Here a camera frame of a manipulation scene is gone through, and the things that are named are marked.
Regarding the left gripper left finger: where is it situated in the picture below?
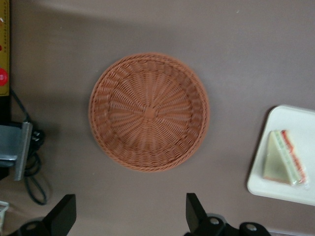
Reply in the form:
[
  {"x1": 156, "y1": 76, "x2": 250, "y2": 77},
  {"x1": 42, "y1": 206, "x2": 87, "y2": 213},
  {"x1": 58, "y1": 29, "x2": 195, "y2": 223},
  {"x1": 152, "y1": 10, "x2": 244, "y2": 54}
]
[{"x1": 14, "y1": 194, "x2": 76, "y2": 236}]

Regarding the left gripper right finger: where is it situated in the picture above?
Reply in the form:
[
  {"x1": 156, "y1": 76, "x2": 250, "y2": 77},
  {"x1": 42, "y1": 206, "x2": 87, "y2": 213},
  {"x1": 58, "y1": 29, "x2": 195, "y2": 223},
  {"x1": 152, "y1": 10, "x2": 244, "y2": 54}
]
[{"x1": 183, "y1": 193, "x2": 270, "y2": 236}]

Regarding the triangle sandwich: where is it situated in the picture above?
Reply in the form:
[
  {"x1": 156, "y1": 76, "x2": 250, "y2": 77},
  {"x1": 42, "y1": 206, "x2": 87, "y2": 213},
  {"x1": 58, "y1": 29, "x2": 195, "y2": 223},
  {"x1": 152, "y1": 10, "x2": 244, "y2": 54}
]
[{"x1": 262, "y1": 129, "x2": 310, "y2": 189}]

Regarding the round brown wicker basket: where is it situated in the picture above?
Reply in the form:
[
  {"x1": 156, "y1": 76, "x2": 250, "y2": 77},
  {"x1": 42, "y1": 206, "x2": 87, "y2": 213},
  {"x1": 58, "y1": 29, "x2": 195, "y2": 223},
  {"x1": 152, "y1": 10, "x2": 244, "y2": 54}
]
[{"x1": 88, "y1": 51, "x2": 211, "y2": 173}]

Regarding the beige rectangular serving tray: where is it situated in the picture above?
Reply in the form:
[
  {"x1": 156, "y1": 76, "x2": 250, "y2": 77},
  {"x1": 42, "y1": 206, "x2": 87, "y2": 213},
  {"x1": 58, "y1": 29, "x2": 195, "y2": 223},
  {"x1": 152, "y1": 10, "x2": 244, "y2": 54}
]
[{"x1": 247, "y1": 104, "x2": 315, "y2": 207}]

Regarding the grey metal table clamp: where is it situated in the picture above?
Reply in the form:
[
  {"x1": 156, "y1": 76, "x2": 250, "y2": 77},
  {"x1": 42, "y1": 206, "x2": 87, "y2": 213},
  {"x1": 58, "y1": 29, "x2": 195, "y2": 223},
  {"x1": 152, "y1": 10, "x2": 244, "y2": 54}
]
[{"x1": 0, "y1": 121, "x2": 33, "y2": 181}]

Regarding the yellow black control box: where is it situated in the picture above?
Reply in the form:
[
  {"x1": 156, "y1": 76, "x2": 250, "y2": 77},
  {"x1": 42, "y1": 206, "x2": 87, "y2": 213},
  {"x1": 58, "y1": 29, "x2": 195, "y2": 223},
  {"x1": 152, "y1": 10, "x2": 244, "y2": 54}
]
[{"x1": 0, "y1": 0, "x2": 13, "y2": 123}]

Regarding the white wire basket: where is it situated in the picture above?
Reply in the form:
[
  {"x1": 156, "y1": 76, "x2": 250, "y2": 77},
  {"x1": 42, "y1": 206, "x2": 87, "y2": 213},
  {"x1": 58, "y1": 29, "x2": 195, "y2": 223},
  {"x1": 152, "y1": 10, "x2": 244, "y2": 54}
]
[{"x1": 0, "y1": 200, "x2": 10, "y2": 231}]

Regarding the black power cable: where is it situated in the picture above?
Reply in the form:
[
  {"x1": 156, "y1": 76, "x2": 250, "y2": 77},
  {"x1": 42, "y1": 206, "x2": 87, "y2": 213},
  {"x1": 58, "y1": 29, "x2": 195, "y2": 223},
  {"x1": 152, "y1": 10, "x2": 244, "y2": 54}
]
[{"x1": 9, "y1": 88, "x2": 49, "y2": 206}]

